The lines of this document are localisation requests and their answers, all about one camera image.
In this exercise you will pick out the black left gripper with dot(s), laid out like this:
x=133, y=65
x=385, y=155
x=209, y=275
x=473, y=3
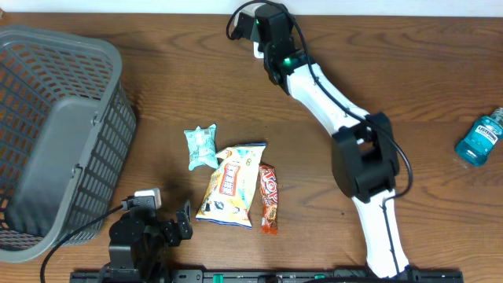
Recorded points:
x=173, y=235

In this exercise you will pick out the yellow chips bag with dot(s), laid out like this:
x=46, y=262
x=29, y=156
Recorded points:
x=232, y=186

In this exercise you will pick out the teal snack packet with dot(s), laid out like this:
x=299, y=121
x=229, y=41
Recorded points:
x=201, y=145

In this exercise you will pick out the red Top chocolate bar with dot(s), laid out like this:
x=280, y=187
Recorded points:
x=268, y=182

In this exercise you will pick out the teal mouthwash bottle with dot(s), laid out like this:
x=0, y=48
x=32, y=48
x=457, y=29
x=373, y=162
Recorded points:
x=476, y=146

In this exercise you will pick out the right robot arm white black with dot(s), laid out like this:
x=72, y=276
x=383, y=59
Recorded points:
x=364, y=153

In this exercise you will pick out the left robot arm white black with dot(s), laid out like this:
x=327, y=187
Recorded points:
x=139, y=239

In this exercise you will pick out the white barcode scanner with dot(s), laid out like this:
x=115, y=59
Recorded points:
x=257, y=54

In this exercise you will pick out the grey plastic shopping basket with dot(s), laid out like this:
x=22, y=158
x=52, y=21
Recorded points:
x=66, y=130

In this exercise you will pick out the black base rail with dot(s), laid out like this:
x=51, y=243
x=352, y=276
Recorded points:
x=339, y=275

